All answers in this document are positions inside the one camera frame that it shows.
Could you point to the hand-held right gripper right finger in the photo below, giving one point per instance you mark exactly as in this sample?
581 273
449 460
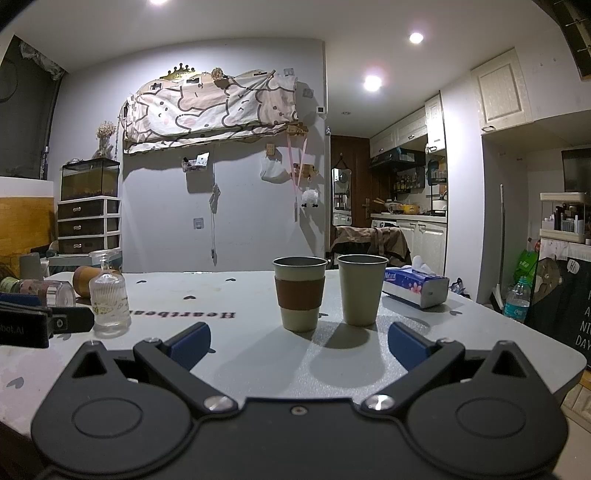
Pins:
407 346

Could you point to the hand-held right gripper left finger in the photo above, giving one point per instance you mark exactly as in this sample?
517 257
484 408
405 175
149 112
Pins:
190 345

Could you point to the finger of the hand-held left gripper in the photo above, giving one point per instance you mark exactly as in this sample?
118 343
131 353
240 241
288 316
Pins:
23 300
74 320

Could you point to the small grey cup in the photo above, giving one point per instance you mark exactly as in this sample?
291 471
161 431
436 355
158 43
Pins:
30 266

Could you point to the plain grey cup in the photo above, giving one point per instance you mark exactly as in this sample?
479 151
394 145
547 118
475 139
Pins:
362 290

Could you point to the grey cup with brown sleeve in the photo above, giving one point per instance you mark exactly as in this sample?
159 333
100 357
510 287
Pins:
299 295

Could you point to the green tin can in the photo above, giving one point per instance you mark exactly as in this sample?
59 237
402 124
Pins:
9 285

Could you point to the clear ribbed glass bottle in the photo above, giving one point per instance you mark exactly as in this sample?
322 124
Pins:
110 302

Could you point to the brown wooden tumbler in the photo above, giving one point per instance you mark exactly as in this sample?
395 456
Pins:
85 279

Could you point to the blue tissue box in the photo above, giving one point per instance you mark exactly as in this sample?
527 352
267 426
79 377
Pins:
415 287

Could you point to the white plastic drawer unit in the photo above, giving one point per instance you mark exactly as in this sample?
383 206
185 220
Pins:
87 226

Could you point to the white kitchen counter cabinet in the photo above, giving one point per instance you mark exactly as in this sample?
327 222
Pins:
411 240

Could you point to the chair with brown jacket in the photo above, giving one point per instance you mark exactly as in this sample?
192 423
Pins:
375 242

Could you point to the plastic water bottle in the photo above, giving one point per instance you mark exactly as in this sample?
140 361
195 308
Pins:
516 301

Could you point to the glass fish tank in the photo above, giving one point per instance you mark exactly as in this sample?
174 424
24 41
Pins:
90 181

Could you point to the yellow cooking pot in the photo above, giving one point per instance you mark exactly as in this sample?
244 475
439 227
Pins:
409 209

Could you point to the green shopping bag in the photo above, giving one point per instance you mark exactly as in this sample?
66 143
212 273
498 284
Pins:
526 264

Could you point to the black lettered board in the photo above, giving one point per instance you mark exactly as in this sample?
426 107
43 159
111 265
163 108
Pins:
564 295

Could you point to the brown wooden door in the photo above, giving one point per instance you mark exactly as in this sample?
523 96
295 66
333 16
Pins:
350 182

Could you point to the white sheep toy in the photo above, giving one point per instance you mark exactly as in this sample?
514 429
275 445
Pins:
310 196

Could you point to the vase of dried flowers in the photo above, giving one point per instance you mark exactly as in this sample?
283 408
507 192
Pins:
105 138

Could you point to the black range hood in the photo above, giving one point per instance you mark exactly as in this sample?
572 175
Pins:
397 158

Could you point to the white plastic bag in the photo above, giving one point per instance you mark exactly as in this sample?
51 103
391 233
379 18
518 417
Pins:
273 170

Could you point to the white cosmetics organizer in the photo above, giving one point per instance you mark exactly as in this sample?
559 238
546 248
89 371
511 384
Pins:
565 217

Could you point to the gold crown decoration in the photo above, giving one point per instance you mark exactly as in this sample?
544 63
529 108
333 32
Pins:
178 72

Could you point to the hanging wall mirror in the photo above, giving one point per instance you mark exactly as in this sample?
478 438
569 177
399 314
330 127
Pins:
341 196

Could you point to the printed cloth wall hanging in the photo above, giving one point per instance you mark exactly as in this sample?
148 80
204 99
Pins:
212 106

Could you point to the white wall cabinet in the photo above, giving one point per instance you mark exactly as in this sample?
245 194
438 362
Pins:
503 88

